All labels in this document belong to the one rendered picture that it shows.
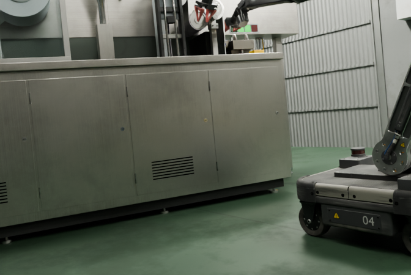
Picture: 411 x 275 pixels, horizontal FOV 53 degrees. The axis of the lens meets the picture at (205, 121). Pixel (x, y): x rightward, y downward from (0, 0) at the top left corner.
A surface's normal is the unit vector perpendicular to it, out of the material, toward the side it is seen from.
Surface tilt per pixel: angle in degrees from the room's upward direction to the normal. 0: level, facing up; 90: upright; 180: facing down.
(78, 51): 90
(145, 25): 90
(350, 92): 90
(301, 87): 90
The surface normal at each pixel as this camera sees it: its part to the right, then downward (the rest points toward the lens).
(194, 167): 0.37, -0.01
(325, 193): -0.77, 0.09
